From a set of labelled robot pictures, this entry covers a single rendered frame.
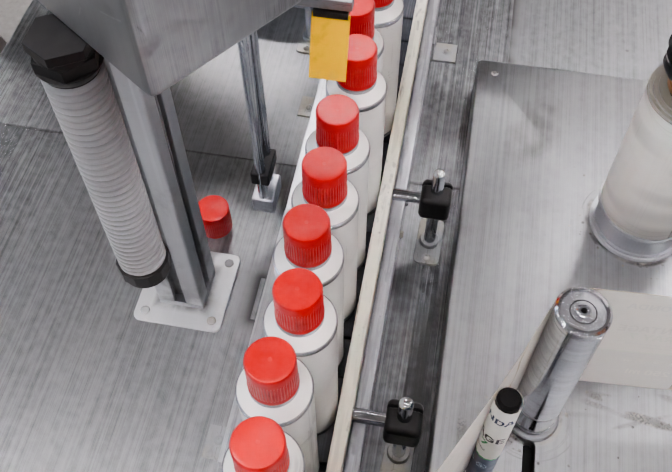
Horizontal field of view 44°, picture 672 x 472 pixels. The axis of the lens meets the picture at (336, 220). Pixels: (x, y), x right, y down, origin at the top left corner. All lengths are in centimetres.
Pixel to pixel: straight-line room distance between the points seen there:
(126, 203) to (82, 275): 40
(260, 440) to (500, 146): 49
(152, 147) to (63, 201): 32
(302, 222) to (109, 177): 16
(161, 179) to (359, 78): 18
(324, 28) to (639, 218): 33
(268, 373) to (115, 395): 32
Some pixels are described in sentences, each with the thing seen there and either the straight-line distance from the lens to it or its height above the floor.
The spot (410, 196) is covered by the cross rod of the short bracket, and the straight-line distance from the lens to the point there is 80.
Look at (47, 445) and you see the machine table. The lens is 81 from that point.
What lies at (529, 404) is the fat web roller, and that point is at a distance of 68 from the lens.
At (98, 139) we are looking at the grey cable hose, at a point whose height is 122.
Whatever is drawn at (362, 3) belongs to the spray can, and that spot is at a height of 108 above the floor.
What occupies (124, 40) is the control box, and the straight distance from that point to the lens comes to 35.
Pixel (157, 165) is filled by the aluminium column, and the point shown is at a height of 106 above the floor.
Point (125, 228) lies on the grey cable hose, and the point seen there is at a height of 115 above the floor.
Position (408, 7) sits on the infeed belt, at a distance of 102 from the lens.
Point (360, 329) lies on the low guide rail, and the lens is 71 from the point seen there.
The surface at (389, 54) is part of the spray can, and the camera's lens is 79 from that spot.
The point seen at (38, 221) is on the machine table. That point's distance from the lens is 93.
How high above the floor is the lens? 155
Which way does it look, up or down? 56 degrees down
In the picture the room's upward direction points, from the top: 1 degrees counter-clockwise
